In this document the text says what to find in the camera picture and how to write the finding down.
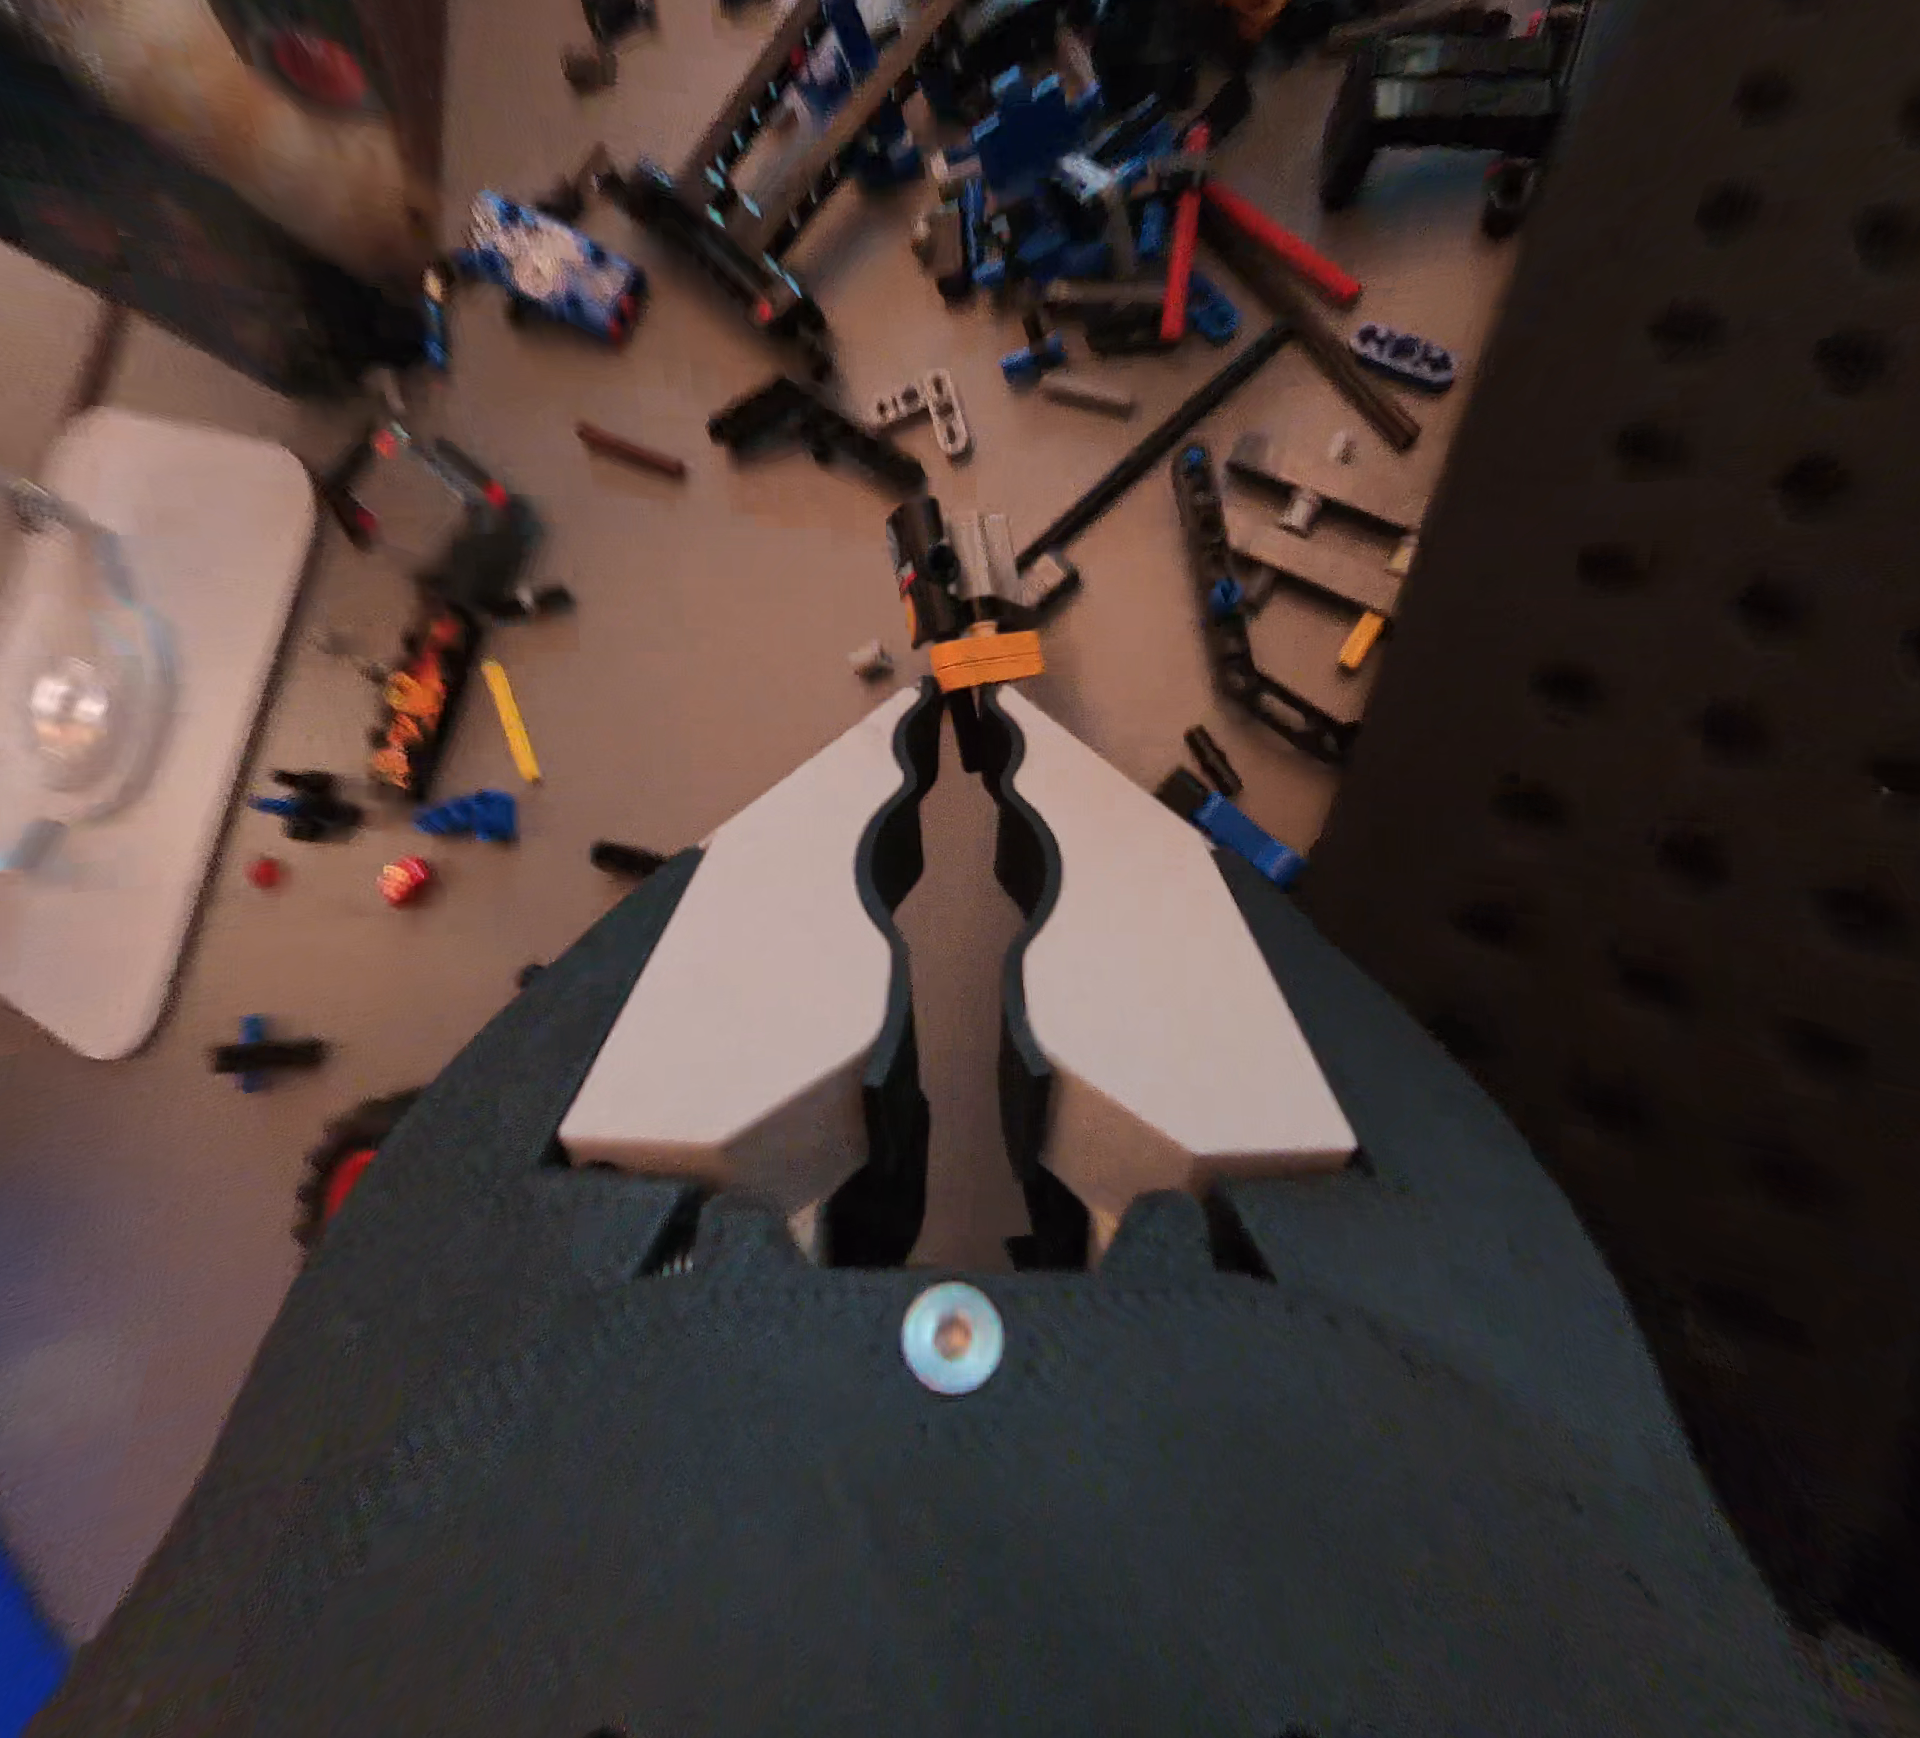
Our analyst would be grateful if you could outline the black wheel red rim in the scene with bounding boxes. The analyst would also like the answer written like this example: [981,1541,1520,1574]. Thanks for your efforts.
[292,1093,420,1253]

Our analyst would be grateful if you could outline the small black toy connector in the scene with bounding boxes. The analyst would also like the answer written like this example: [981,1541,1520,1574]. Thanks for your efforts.
[211,1018,332,1087]

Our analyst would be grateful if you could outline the monster truck toy set box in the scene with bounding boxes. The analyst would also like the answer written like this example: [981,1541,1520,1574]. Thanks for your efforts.
[0,0,454,404]

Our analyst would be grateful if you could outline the pile of loose toy parts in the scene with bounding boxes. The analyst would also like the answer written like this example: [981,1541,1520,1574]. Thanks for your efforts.
[900,0,1563,388]

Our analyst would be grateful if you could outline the long black toy axle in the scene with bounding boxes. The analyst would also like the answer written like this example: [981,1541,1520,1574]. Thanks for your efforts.
[1199,208,1427,454]

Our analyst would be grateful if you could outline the short red toy axle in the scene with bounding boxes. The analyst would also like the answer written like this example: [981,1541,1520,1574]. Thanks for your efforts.
[1159,119,1210,350]

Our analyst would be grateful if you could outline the blue toy beam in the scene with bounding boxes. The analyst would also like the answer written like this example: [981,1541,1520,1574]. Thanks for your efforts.
[1344,322,1460,396]

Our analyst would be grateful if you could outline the black toy frame block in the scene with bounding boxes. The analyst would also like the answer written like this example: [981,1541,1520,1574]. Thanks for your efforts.
[1319,28,1567,225]

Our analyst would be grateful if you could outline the black beam blue pins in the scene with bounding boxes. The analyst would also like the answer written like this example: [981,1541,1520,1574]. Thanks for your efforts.
[1171,440,1358,772]

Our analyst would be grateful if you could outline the blue flame sticker panel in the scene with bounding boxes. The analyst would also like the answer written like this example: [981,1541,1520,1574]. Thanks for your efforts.
[461,187,654,350]

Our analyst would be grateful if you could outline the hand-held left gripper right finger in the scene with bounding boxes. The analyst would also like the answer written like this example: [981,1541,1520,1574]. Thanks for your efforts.
[996,695,1358,1260]

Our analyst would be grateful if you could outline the white desk stand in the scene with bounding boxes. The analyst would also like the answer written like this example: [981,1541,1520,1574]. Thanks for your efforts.
[0,404,323,1065]

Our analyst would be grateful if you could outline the black toy chassis assembly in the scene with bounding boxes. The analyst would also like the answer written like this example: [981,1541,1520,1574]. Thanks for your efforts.
[600,0,1203,345]

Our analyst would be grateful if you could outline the black perforated board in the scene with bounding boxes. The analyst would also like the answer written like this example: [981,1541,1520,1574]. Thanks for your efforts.
[1306,0,1920,1619]

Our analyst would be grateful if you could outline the small grey angled beam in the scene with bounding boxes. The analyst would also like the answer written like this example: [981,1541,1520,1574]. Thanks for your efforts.
[874,372,980,459]

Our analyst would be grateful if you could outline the yellow toy axle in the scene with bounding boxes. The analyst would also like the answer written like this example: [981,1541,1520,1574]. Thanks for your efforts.
[479,657,549,785]

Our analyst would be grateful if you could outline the grey desk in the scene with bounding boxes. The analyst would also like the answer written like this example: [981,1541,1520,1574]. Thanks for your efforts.
[0,0,1683,1679]

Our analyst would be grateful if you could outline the grey toy pull-back motor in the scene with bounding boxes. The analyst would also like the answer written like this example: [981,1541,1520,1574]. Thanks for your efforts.
[325,414,577,629]

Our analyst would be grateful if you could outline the black toy pin connector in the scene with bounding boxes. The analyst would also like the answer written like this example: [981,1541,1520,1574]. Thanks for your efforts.
[706,376,934,495]

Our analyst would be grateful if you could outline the black toy shaft orange collar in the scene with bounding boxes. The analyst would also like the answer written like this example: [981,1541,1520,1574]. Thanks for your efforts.
[887,495,1052,719]

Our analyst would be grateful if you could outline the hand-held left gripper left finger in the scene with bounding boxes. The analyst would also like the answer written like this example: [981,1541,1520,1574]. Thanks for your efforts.
[558,687,920,1260]

